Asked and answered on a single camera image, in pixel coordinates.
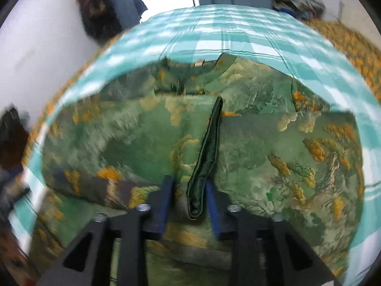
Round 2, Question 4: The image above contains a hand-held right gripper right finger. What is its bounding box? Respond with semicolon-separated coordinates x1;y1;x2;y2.
205;182;343;286

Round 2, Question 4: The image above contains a dark cloth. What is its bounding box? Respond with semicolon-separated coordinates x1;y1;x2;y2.
130;0;149;23

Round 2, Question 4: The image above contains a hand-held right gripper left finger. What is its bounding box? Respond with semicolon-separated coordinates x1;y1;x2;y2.
36;175;175;286

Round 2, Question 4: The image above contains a dark clothes pile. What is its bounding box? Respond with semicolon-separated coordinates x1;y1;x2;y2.
271;0;313;20

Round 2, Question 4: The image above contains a green landscape print jacket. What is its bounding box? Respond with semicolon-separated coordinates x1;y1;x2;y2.
28;52;365;286

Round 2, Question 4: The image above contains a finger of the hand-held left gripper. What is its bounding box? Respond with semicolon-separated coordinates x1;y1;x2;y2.
0;166;26;185

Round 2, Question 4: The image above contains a teal plaid bed sheet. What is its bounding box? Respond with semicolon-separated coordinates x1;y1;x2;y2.
9;4;381;285

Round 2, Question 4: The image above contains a black hanging coat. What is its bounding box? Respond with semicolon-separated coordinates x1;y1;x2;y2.
78;0;126;46

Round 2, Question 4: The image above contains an orange floral bed sheet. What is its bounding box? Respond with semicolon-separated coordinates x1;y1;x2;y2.
22;33;125;167

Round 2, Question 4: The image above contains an orange floral quilt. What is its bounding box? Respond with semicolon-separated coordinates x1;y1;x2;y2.
301;18;381;96

